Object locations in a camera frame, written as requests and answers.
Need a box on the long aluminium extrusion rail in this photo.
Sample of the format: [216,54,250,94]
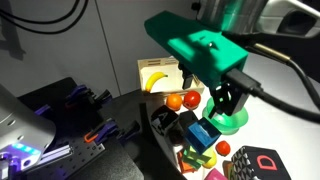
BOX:
[38,144,73,164]

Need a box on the thin black hanging cable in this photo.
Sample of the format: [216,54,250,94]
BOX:
[0,0,82,26]
[0,0,90,35]

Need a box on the yellow toy lemon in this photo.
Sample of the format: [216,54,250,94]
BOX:
[202,148,218,170]

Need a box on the black cable brass connector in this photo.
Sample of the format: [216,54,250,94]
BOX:
[253,41,320,113]

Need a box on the purple black spring clamp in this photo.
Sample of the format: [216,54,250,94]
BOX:
[83,119,141,144]
[64,84,113,109]

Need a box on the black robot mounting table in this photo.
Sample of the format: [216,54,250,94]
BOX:
[18,77,174,180]

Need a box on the pink block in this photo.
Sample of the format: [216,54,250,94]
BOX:
[204,168,228,180]

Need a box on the short aluminium extrusion rail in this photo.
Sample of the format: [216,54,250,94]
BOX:
[34,104,53,116]

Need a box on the small dark cube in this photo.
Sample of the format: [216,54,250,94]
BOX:
[179,110,199,129]

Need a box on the black soft cube letter A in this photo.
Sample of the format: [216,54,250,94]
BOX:
[150,105,180,137]

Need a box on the dark green block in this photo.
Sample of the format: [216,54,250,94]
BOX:
[181,154,205,169]

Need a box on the orange red block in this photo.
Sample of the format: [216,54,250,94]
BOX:
[176,151,198,174]

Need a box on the small red toy fruit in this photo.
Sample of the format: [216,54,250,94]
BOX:
[215,140,232,157]

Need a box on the perforated metal breadboard plate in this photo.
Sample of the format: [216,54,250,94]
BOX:
[29,99,108,180]

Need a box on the lime green foam cube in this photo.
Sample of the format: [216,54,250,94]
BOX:
[182,145,214,165]

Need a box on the blue cube block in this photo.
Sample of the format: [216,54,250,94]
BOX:
[184,118,223,157]

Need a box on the yellow toy banana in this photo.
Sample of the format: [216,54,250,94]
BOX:
[144,71,169,93]

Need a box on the large black cube letter D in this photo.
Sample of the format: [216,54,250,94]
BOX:
[230,145,293,180]

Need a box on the orange toy fruit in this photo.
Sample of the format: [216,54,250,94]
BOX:
[165,93,183,111]

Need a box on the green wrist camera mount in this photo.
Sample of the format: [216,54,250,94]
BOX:
[143,10,250,91]

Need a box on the light wooden slatted tray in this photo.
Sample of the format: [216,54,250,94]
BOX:
[137,56,206,98]

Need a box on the brown orange block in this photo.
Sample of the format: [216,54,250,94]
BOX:
[222,160,234,180]

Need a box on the red toy tomato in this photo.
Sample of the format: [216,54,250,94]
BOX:
[183,90,202,110]

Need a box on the green plastic bowl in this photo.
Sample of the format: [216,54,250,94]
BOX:
[201,96,249,136]

